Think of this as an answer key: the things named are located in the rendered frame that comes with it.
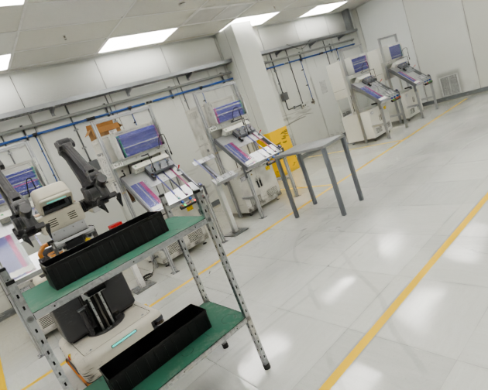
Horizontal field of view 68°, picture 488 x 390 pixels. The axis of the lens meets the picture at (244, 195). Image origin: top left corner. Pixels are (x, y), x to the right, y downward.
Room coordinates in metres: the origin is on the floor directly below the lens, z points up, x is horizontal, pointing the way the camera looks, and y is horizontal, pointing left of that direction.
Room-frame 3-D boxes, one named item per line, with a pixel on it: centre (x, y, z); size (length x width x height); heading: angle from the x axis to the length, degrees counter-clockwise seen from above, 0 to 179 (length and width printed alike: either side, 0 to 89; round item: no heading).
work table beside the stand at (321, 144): (4.10, -0.88, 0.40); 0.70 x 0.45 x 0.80; 41
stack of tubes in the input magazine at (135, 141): (4.56, 0.97, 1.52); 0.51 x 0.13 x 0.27; 126
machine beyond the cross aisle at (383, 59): (8.38, -4.15, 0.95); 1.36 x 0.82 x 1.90; 36
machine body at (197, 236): (4.62, 1.09, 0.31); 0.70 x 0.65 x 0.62; 126
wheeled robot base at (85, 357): (2.55, 1.31, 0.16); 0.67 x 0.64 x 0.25; 38
